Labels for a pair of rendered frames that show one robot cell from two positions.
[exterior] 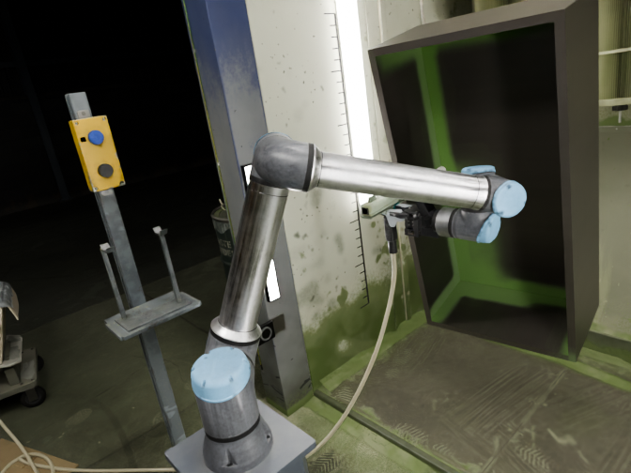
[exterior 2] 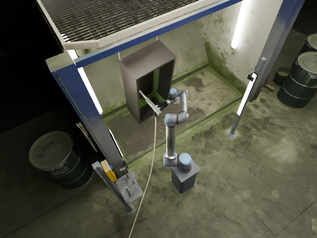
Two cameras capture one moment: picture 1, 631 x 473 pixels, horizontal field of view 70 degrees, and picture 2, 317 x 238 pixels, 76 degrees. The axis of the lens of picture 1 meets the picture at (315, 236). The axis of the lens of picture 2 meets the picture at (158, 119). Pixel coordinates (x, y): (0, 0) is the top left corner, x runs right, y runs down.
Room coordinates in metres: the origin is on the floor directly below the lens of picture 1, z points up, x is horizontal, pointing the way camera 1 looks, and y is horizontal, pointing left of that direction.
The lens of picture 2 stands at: (1.04, 1.37, 3.22)
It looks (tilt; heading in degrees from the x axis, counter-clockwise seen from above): 54 degrees down; 283
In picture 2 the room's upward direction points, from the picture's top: 6 degrees counter-clockwise
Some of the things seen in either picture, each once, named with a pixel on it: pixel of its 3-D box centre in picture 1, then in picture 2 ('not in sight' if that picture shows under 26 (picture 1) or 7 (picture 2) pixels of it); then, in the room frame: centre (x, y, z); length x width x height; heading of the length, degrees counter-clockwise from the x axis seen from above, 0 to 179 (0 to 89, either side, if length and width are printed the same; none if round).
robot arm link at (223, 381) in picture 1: (224, 388); (184, 160); (1.02, 0.30, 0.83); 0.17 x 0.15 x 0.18; 4
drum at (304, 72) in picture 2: not in sight; (303, 81); (-1.01, -1.64, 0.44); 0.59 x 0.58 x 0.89; 54
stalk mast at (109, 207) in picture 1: (135, 296); (118, 193); (1.76, 0.78, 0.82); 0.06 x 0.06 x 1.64; 40
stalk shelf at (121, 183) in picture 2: (152, 312); (129, 187); (1.65, 0.69, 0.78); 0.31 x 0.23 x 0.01; 130
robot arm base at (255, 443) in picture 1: (235, 432); (184, 165); (1.01, 0.30, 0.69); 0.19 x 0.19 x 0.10
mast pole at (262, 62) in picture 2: not in sight; (244, 104); (0.20, -0.70, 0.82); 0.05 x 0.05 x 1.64; 40
